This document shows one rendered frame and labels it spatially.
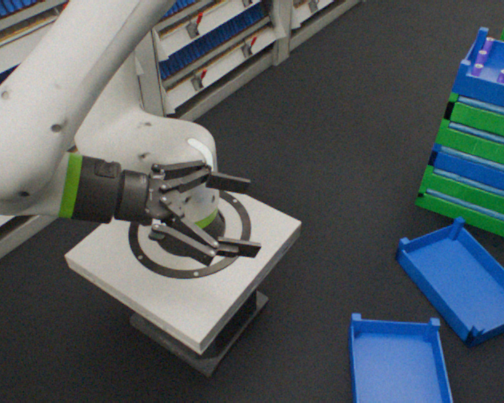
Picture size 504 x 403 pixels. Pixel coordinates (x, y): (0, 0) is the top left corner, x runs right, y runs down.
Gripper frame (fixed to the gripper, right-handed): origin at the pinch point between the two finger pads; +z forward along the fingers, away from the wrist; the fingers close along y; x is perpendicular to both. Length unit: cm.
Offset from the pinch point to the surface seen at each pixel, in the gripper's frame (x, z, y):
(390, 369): 36, 50, -5
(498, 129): -6, 70, 38
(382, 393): 38, 47, -10
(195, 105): 49, 13, 97
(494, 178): 6, 78, 36
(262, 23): 25, 33, 123
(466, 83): -12, 58, 45
